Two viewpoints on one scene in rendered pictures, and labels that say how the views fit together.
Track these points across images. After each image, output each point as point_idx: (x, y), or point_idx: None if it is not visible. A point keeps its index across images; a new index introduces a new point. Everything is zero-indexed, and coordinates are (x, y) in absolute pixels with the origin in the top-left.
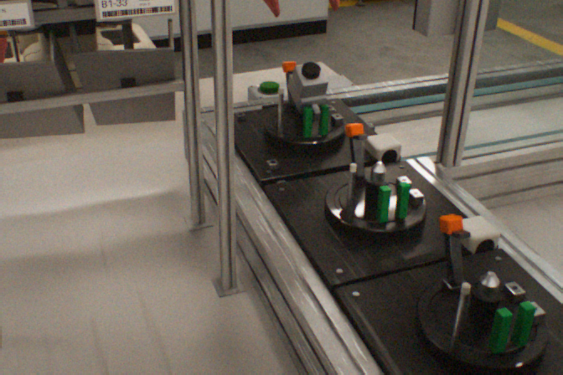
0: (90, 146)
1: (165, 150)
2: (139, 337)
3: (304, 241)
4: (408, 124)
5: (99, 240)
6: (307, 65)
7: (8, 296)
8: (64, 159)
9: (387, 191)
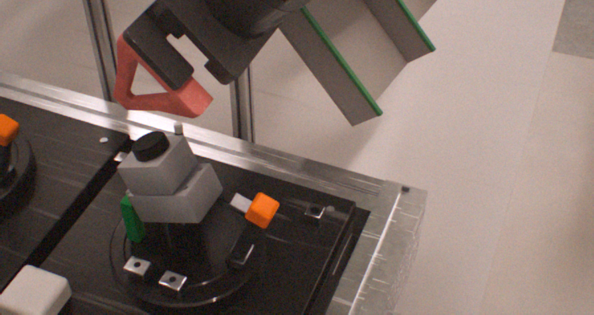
0: (539, 180)
1: (459, 244)
2: (140, 69)
3: (13, 101)
4: None
5: (297, 100)
6: (156, 137)
7: (275, 31)
8: (514, 142)
9: None
